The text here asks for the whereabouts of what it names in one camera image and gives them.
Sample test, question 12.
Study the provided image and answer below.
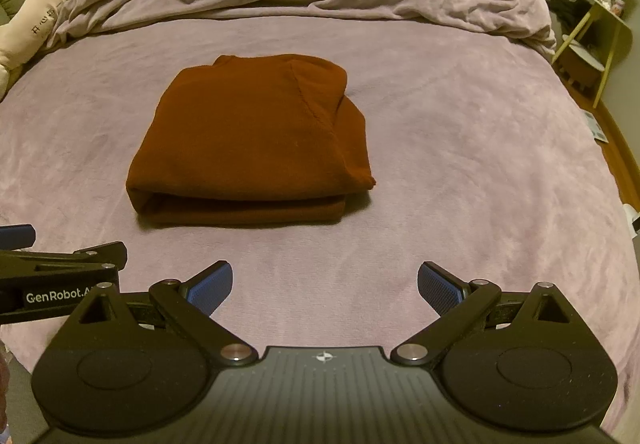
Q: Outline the brown knit cardigan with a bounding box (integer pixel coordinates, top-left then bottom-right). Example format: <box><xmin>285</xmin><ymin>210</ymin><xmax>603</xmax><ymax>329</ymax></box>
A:
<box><xmin>126</xmin><ymin>54</ymin><xmax>375</xmax><ymax>226</ymax></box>

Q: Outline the cream plush toy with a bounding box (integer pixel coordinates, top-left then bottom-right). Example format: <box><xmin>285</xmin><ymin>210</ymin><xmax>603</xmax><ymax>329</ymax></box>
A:
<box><xmin>1</xmin><ymin>0</ymin><xmax>68</xmax><ymax>97</ymax></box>

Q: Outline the small side table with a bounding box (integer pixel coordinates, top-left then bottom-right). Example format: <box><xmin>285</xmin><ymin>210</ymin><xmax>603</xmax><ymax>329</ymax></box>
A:
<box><xmin>551</xmin><ymin>0</ymin><xmax>630</xmax><ymax>109</ymax></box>

